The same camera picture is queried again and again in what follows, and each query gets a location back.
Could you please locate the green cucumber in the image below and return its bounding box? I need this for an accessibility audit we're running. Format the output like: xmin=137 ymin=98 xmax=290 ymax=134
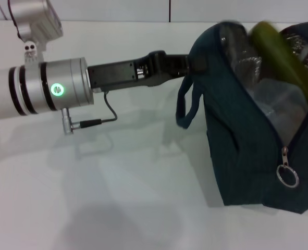
xmin=249 ymin=21 xmax=308 ymax=104

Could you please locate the left arm connector cable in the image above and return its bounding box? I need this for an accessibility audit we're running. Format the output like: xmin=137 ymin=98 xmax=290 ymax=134
xmin=61 ymin=91 xmax=118 ymax=135

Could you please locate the silver head camera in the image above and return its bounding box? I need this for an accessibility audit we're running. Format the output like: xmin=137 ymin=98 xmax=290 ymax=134
xmin=9 ymin=0 xmax=64 ymax=65

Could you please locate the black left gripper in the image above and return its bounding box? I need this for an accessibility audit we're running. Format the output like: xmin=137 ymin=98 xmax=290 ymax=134
xmin=87 ymin=51 xmax=206 ymax=92

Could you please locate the dark teal insulated lunch bag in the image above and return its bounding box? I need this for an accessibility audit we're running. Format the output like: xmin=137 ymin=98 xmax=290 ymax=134
xmin=176 ymin=20 xmax=308 ymax=214

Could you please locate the clear container with blue-rimmed lid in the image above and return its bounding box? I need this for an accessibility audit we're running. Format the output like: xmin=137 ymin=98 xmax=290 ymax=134
xmin=243 ymin=80 xmax=308 ymax=146

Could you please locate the silver zipper pull ring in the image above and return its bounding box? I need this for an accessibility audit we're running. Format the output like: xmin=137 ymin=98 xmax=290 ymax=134
xmin=276 ymin=146 xmax=300 ymax=188

